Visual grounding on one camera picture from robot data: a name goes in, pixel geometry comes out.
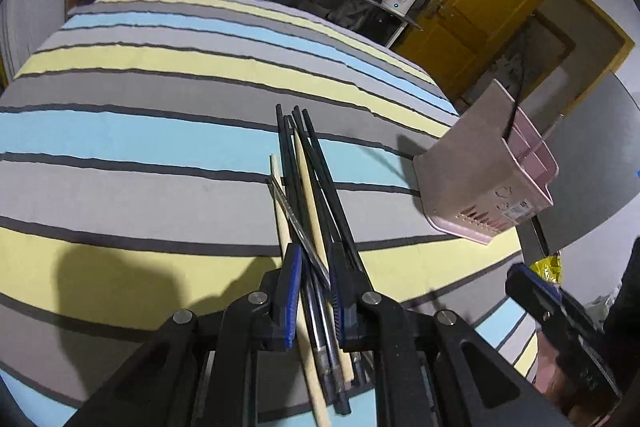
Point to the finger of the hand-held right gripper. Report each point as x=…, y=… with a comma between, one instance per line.
x=530, y=289

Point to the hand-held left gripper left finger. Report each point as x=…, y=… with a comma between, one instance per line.
x=292, y=299

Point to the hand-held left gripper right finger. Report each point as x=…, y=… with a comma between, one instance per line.
x=336, y=304

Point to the metal chopstick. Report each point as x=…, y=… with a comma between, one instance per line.
x=296, y=223

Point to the wooden chopstick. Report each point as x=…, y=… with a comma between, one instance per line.
x=310, y=207
x=280, y=217

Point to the pink utensil holder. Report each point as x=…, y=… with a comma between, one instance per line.
x=465, y=177

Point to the person's right hand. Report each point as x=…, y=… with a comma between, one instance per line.
x=549, y=372

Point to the yellow plastic bag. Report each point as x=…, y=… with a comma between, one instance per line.
x=547, y=268

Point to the grey refrigerator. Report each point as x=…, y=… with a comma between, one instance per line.
x=595, y=157

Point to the striped bed sheet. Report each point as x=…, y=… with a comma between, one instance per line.
x=150, y=132

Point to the yellow wooden door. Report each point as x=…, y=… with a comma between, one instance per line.
x=480, y=7

